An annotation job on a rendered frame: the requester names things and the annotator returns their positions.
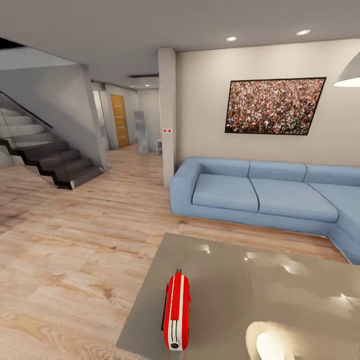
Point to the room light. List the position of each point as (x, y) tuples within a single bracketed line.
[(350, 76)]

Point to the door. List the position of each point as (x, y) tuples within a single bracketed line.
[(120, 120)]

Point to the standing mirror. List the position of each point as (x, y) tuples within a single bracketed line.
[(141, 133)]

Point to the picture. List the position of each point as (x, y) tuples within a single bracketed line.
[(280, 106)]

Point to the coffee table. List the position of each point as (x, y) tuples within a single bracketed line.
[(248, 304)]

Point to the stairs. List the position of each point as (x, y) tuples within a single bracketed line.
[(28, 139)]

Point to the sofa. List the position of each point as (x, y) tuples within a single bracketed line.
[(320, 200)]

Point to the radio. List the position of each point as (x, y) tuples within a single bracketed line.
[(175, 319)]

